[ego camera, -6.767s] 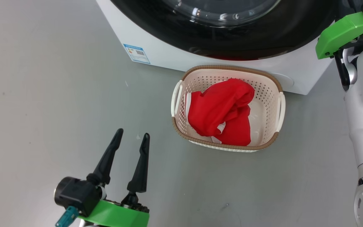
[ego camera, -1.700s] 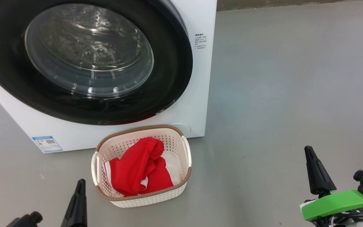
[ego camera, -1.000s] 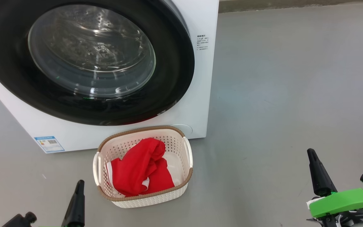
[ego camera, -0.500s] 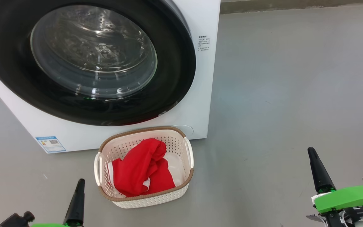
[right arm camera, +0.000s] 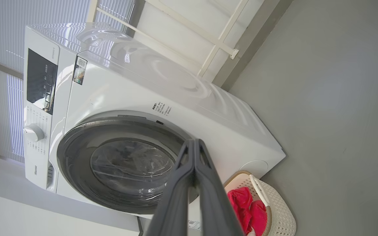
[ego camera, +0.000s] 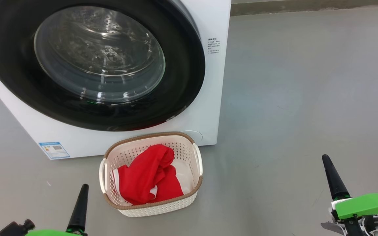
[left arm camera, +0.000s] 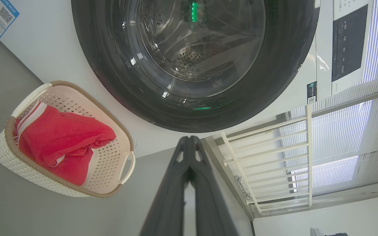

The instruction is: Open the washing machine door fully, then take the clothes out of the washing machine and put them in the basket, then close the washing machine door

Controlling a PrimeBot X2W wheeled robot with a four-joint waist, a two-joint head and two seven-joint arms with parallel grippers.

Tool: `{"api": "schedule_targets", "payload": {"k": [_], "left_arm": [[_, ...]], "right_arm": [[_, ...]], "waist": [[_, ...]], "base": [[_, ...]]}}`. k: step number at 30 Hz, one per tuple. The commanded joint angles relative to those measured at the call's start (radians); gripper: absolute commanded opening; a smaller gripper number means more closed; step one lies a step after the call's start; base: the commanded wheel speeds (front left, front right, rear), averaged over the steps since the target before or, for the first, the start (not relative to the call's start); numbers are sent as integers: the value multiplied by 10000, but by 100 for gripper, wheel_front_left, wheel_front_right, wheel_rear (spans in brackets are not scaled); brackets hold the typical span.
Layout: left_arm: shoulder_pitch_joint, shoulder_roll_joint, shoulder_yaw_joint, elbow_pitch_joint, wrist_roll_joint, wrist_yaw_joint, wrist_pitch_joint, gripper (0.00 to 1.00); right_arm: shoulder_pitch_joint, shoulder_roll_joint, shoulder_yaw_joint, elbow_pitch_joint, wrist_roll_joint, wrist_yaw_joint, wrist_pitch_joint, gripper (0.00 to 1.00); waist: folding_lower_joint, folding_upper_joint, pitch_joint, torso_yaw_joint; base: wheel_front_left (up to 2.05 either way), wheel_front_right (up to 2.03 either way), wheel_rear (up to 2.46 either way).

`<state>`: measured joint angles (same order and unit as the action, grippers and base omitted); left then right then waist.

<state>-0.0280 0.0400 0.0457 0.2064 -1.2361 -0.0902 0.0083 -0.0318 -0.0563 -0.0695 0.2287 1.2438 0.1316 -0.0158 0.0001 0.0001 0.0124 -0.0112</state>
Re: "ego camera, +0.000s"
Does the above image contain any green and white right gripper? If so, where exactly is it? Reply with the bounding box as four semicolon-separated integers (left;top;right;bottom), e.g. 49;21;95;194
320;154;378;236

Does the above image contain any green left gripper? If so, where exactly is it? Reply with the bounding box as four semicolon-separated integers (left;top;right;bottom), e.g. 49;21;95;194
25;184;89;236

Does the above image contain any red cloth garment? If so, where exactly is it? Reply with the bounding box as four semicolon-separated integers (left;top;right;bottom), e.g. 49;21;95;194
112;144;193;205

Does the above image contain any black round washer door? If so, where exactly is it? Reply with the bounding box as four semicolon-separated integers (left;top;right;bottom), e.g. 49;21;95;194
0;0;206;131

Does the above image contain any cream laundry basket brown rim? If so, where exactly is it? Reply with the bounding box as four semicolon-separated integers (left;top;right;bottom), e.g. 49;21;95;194
99;132;203;217

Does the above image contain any white front-load washing machine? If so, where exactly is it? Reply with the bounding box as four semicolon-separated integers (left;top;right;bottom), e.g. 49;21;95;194
0;0;232;160

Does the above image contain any stainless steel washing machine drum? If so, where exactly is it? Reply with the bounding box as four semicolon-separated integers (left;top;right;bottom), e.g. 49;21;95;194
34;6;166;103

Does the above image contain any blue energy label sticker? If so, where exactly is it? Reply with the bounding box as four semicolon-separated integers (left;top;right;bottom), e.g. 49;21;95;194
39;142;71;159

